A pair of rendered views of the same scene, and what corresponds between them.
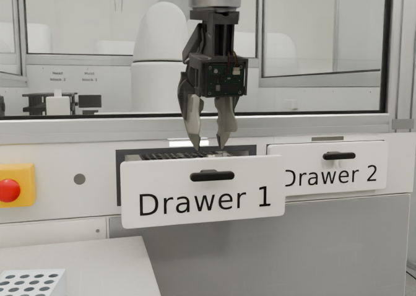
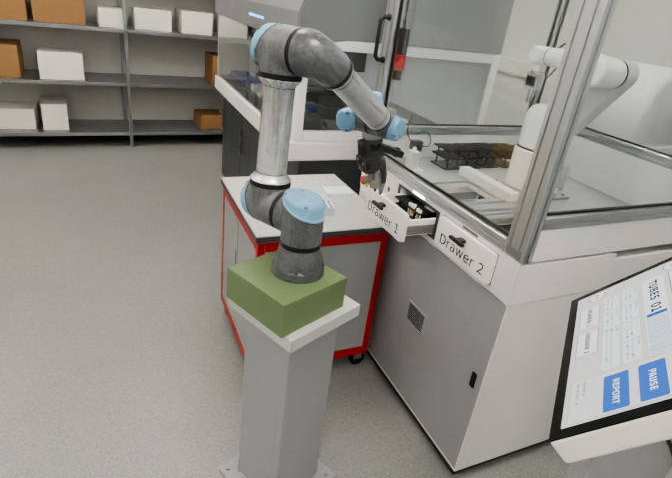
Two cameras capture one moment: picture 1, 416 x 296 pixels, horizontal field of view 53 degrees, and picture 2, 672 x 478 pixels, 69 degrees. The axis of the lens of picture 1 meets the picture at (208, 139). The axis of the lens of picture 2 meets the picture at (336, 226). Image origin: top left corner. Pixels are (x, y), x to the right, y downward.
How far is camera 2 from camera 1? 1.71 m
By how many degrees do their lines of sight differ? 76
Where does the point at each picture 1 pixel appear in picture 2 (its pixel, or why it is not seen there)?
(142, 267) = (359, 226)
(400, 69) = (522, 211)
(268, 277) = (429, 287)
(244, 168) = (393, 210)
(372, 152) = (483, 255)
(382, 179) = (484, 277)
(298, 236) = (444, 278)
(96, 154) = (394, 181)
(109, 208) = not seen: hidden behind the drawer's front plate
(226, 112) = (377, 180)
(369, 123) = (494, 237)
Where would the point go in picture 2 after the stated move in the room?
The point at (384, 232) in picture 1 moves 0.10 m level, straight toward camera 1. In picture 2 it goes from (484, 317) to (453, 309)
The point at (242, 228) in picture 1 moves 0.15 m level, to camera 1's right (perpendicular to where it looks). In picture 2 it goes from (425, 252) to (439, 273)
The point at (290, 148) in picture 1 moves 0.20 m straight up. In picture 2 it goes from (447, 223) to (460, 168)
